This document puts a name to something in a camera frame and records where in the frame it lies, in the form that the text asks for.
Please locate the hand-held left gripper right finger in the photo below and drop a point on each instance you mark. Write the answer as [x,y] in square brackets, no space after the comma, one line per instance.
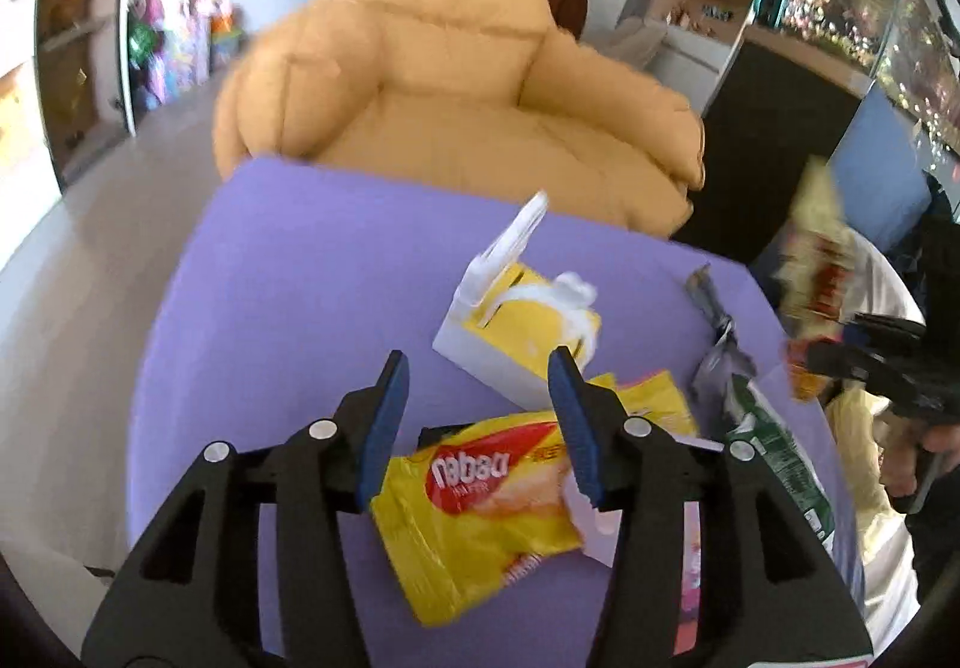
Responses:
[577,435]

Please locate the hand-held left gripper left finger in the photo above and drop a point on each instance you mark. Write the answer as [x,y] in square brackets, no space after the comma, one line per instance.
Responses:
[379,443]

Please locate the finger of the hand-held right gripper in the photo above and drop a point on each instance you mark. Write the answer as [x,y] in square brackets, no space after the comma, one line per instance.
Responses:
[847,364]
[877,330]

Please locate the red and yellow snack wrapper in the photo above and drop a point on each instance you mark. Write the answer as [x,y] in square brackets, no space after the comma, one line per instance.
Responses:
[817,240]

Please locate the green and white wrapper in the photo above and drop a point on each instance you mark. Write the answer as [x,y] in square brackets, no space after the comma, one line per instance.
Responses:
[780,458]

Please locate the yellow snack bag red label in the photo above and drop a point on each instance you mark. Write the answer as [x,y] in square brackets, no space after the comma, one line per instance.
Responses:
[465,533]

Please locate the person's right hand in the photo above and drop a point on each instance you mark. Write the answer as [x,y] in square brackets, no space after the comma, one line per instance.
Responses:
[943,441]

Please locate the white sofa cover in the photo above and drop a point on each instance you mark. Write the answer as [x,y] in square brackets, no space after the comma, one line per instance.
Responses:
[889,278]

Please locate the white and yellow carton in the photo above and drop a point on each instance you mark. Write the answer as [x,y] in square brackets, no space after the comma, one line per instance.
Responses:
[510,330]

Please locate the purple tablecloth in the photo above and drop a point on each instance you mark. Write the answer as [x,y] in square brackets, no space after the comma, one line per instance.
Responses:
[300,308]

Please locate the glass fish tank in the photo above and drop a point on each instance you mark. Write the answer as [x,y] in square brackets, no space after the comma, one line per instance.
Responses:
[847,0]

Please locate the white cabinet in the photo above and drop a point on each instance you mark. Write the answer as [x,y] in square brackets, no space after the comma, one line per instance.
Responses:
[675,60]

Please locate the yellow leather armchair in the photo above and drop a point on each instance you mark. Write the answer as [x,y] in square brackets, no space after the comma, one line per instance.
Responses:
[450,75]

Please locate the brown jacket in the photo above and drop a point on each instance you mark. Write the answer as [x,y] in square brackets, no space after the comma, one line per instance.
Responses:
[566,0]

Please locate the pile of colourful toys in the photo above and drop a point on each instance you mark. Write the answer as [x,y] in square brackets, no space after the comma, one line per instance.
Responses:
[180,38]

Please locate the white shelf unit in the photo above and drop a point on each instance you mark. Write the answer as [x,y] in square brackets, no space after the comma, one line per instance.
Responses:
[75,38]

